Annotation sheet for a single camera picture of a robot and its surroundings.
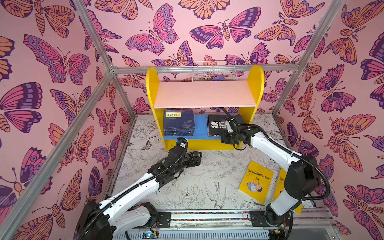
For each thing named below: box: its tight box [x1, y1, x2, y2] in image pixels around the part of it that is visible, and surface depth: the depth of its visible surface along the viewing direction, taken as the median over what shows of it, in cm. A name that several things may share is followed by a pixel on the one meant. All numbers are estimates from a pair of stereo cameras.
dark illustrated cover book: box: [208, 134, 222, 137], surface depth 90 cm
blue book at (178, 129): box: [163, 127, 195, 132], surface depth 89 cm
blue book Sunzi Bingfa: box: [163, 133, 194, 137], surface depth 91 cm
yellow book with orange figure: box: [238, 160, 274, 204], surface depth 87 cm
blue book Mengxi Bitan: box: [163, 130, 195, 134], surface depth 89 cm
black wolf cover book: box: [207, 114, 229, 137], surface depth 92 cm
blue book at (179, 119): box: [164, 110, 195, 129], surface depth 92 cm
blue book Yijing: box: [163, 132, 194, 136], surface depth 90 cm
